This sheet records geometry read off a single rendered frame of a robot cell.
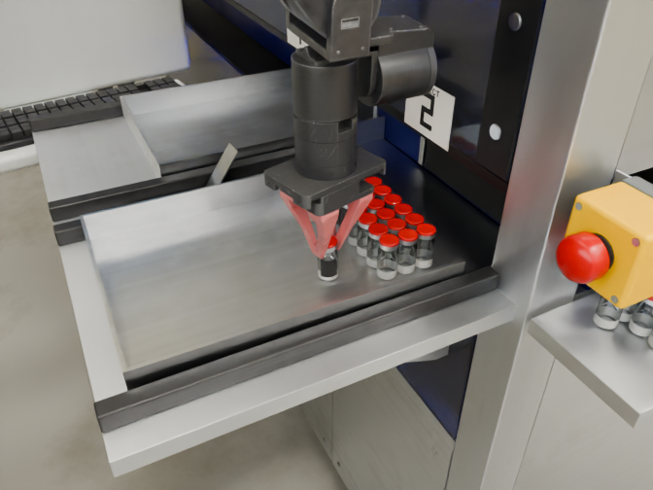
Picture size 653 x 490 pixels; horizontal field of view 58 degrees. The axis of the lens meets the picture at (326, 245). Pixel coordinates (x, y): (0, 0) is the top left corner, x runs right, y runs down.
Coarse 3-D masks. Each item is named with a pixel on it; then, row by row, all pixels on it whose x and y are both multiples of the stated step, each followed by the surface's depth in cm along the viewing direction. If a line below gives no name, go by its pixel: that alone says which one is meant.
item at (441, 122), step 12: (420, 96) 65; (444, 96) 61; (408, 108) 68; (420, 108) 66; (444, 108) 62; (408, 120) 68; (432, 120) 64; (444, 120) 62; (420, 132) 67; (432, 132) 65; (444, 132) 63; (444, 144) 63
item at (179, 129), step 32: (128, 96) 96; (160, 96) 98; (192, 96) 101; (224, 96) 103; (256, 96) 104; (288, 96) 104; (160, 128) 93; (192, 128) 93; (224, 128) 93; (256, 128) 93; (288, 128) 93; (384, 128) 90; (160, 160) 85; (192, 160) 78
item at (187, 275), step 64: (192, 192) 71; (256, 192) 75; (128, 256) 66; (192, 256) 66; (256, 256) 66; (128, 320) 58; (192, 320) 58; (256, 320) 58; (320, 320) 55; (128, 384) 49
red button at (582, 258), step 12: (564, 240) 47; (576, 240) 46; (588, 240) 46; (600, 240) 46; (564, 252) 47; (576, 252) 46; (588, 252) 45; (600, 252) 45; (564, 264) 47; (576, 264) 46; (588, 264) 45; (600, 264) 45; (576, 276) 47; (588, 276) 46; (600, 276) 46
